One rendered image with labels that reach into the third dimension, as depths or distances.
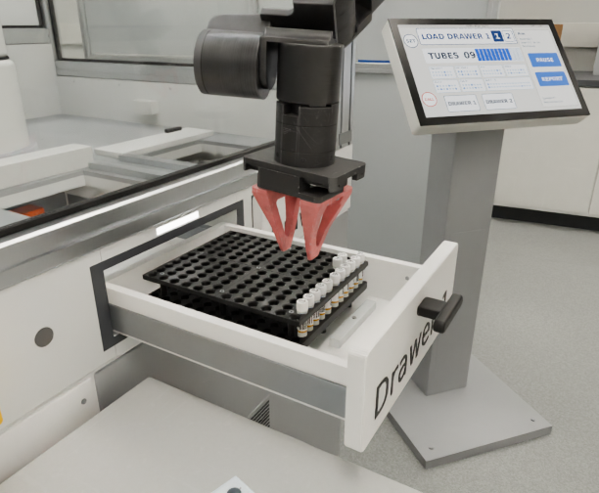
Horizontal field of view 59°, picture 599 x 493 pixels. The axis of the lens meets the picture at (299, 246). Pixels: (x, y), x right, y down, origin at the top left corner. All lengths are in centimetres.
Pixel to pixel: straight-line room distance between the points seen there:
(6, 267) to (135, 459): 24
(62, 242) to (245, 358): 23
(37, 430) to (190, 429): 16
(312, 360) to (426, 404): 135
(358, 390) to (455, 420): 135
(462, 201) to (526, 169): 203
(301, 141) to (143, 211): 28
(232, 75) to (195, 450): 39
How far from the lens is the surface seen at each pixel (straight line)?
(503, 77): 153
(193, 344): 60
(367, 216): 246
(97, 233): 64
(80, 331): 66
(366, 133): 237
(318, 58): 46
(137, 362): 74
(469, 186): 158
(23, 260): 59
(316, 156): 48
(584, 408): 208
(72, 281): 63
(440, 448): 171
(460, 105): 141
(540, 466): 180
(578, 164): 359
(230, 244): 74
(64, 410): 69
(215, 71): 49
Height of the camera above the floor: 118
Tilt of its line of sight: 23 degrees down
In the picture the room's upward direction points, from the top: straight up
